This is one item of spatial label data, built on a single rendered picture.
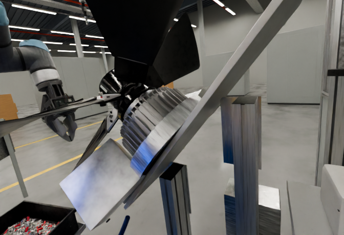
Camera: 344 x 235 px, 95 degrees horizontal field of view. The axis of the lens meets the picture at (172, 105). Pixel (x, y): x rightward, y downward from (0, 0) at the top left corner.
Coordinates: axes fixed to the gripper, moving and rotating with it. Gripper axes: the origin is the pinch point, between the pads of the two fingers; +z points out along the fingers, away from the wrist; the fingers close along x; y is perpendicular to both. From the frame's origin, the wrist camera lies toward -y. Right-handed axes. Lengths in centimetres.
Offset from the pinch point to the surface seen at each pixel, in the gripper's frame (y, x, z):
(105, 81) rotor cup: 25.5, 4.2, -11.5
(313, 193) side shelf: 63, 25, 39
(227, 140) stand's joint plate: 49, 18, 17
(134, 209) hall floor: -78, 59, 86
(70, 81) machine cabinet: -505, 273, -192
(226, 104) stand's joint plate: 52, 18, 7
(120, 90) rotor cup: 29.4, 4.8, -7.1
